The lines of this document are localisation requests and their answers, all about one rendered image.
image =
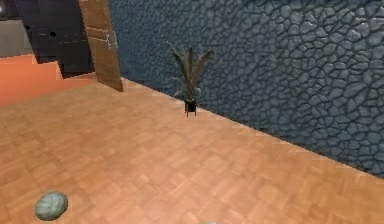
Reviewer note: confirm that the black cupboard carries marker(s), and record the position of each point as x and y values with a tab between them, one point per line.
60	36

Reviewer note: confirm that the grey-green round cushion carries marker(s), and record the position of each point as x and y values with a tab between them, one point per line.
51	206

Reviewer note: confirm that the grey-green house plant in black pot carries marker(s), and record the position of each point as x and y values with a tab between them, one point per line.
190	71

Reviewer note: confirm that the brown wooden room door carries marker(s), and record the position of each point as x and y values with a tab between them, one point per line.
104	50

